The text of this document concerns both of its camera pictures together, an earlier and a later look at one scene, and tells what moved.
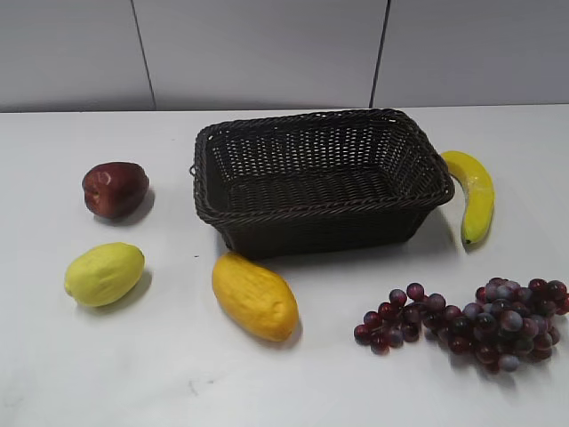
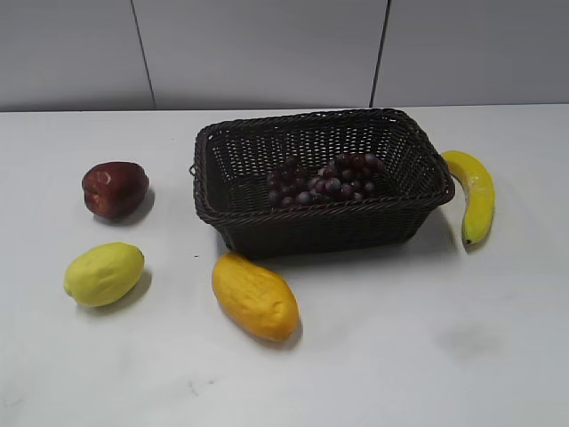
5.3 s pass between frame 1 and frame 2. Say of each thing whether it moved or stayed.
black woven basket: stayed
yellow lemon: stayed
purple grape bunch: moved
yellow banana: stayed
